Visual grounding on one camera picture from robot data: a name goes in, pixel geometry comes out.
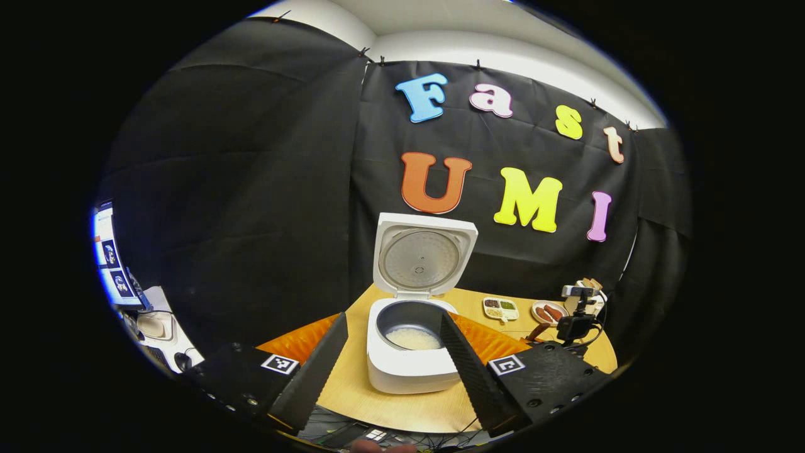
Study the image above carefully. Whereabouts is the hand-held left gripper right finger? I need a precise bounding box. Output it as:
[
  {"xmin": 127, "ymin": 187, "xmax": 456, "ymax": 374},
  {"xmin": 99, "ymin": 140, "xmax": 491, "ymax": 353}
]
[{"xmin": 440, "ymin": 311, "xmax": 611, "ymax": 438}]

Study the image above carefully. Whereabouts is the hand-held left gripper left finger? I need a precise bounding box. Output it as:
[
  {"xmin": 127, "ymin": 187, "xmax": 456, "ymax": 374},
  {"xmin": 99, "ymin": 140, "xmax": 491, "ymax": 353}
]
[{"xmin": 189, "ymin": 313, "xmax": 348, "ymax": 433}]

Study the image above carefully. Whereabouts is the white rice cooker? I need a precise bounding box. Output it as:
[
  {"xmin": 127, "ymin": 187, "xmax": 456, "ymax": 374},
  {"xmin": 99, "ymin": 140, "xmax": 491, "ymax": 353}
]
[{"xmin": 367, "ymin": 213, "xmax": 479, "ymax": 395}]

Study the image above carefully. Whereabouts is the white rice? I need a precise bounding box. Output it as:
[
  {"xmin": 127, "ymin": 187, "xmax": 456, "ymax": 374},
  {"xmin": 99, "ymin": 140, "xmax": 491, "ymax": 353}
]
[{"xmin": 385, "ymin": 327, "xmax": 442, "ymax": 351}]

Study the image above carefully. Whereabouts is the white toaster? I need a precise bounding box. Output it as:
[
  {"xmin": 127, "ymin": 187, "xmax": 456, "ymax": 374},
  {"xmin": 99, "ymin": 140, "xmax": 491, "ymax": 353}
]
[{"xmin": 563, "ymin": 277, "xmax": 609, "ymax": 316}]

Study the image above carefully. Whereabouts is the white round plate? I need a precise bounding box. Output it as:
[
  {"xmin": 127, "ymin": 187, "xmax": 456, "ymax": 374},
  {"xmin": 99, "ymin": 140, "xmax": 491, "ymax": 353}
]
[{"xmin": 531, "ymin": 300, "xmax": 569, "ymax": 326}]

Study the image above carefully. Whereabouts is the white divided grain dish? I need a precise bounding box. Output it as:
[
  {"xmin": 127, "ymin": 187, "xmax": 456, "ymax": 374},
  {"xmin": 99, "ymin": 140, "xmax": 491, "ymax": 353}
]
[{"xmin": 482, "ymin": 296, "xmax": 520, "ymax": 323}]

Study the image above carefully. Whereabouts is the white side desk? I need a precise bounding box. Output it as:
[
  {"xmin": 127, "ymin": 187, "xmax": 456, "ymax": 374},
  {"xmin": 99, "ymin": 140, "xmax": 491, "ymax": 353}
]
[{"xmin": 123, "ymin": 286, "xmax": 205, "ymax": 375}]

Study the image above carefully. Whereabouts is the black backdrop cloth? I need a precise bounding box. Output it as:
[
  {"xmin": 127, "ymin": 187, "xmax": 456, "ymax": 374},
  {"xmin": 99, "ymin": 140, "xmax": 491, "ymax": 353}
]
[{"xmin": 94, "ymin": 16, "xmax": 692, "ymax": 372}]

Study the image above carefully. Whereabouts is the computer monitor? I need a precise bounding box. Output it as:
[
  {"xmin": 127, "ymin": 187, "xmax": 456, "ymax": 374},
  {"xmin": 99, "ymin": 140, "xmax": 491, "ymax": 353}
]
[{"xmin": 93, "ymin": 200, "xmax": 147, "ymax": 309}]

